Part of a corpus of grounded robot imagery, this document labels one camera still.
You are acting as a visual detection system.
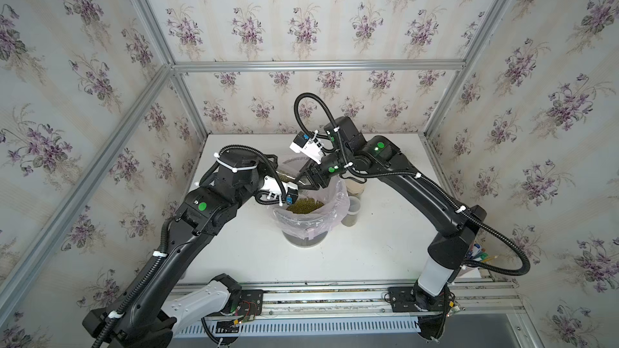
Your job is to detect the aluminium frame post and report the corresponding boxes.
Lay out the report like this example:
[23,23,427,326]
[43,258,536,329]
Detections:
[132,0,208,141]
[423,0,512,139]

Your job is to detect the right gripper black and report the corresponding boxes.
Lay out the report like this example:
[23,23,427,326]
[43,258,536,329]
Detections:
[292,150,354,193]

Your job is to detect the mung beans in bin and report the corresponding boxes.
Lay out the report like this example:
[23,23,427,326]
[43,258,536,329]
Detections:
[286,198,324,215]

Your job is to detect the jar with beige lid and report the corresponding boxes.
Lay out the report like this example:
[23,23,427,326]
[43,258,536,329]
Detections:
[345,179,366,198]

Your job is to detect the pens in holder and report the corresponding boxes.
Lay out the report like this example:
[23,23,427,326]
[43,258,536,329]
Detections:
[467,243,497,263]

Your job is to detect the open clear jar middle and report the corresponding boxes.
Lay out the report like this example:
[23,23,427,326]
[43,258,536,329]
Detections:
[341,196,361,227]

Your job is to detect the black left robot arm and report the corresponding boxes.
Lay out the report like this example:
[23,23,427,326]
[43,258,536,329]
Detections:
[82,144,285,347]

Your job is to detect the clear jar with mung beans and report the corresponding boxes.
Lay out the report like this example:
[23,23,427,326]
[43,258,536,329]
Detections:
[277,164,300,185]

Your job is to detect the mesh bin with plastic bag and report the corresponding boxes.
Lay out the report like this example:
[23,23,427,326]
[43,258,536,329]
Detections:
[270,177,350,248]

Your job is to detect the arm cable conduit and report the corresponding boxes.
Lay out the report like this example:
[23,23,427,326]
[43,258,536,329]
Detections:
[90,143,289,348]
[293,92,531,276]

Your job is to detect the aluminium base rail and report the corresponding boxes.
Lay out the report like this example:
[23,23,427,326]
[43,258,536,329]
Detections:
[163,279,523,339]

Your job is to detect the aluminium frame post left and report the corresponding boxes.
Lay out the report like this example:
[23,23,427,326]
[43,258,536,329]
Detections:
[132,0,208,141]

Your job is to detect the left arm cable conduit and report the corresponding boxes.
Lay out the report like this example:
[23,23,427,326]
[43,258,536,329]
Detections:
[90,143,289,348]

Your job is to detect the aluminium frame post right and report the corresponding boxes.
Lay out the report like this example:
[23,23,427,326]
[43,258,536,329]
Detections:
[423,0,512,139]

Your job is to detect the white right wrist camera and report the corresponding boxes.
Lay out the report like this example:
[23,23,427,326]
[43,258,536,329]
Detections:
[290,131,325,164]

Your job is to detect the aluminium frame crossbar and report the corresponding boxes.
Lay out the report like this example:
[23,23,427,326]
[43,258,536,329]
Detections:
[172,59,466,73]

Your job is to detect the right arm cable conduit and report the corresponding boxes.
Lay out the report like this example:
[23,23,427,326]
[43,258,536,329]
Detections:
[293,92,531,276]

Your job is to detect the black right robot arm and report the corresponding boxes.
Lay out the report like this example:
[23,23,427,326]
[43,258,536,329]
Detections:
[290,117,487,297]

